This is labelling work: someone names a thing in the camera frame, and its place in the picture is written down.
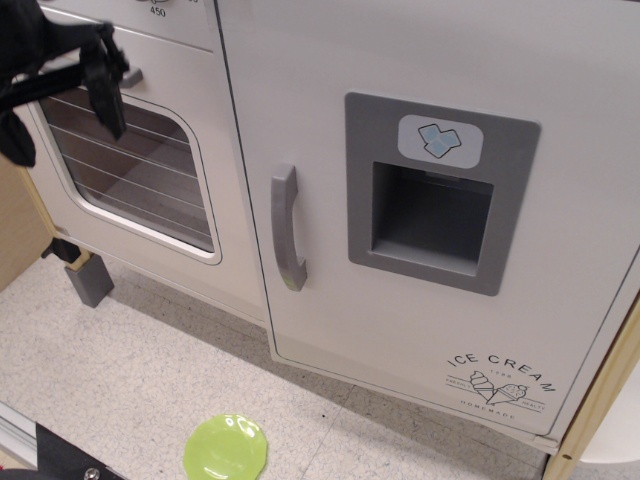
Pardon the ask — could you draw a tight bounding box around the grey fridge door handle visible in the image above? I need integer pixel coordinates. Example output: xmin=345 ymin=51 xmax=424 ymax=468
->
xmin=271 ymin=164 xmax=307 ymax=292

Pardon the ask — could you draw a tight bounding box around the white toy oven door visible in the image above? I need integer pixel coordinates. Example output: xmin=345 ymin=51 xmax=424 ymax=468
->
xmin=18 ymin=1 xmax=266 ymax=325

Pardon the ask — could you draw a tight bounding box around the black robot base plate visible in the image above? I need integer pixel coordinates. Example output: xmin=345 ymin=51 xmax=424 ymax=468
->
xmin=1 ymin=423 xmax=123 ymax=480

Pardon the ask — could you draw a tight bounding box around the grey kitchen leg foot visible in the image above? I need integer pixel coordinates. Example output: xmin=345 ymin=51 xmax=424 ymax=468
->
xmin=65 ymin=255 xmax=114 ymax=308

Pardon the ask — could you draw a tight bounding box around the grey oven door handle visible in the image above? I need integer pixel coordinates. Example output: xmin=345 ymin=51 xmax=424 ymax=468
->
xmin=34 ymin=63 xmax=145 ymax=91

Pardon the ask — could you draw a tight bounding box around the wooden left side panel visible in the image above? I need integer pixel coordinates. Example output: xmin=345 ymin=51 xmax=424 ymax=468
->
xmin=1 ymin=156 xmax=55 ymax=290

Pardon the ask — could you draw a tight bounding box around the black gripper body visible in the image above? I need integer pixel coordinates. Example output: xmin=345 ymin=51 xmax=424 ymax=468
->
xmin=74 ymin=22 xmax=130 ymax=95

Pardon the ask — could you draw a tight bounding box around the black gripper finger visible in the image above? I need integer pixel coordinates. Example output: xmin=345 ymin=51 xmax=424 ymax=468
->
xmin=88 ymin=82 xmax=126 ymax=140

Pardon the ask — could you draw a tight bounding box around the green plastic plate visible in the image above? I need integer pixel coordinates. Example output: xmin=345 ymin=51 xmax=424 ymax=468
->
xmin=183 ymin=414 xmax=268 ymax=479

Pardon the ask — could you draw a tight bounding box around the light wooden side frame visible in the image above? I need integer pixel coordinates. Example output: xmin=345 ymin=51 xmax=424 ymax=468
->
xmin=542 ymin=295 xmax=639 ymax=480

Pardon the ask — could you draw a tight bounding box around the white toy fridge door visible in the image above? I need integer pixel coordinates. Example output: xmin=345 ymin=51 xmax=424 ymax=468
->
xmin=217 ymin=1 xmax=639 ymax=450

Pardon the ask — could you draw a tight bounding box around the white oven control panel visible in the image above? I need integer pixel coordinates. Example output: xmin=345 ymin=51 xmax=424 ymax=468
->
xmin=40 ymin=0 xmax=212 ymax=50

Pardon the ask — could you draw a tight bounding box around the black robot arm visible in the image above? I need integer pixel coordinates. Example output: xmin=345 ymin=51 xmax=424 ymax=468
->
xmin=1 ymin=1 xmax=130 ymax=168

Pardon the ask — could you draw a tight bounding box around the grey ice dispenser panel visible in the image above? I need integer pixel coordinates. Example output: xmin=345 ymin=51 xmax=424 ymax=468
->
xmin=345 ymin=92 xmax=542 ymax=296

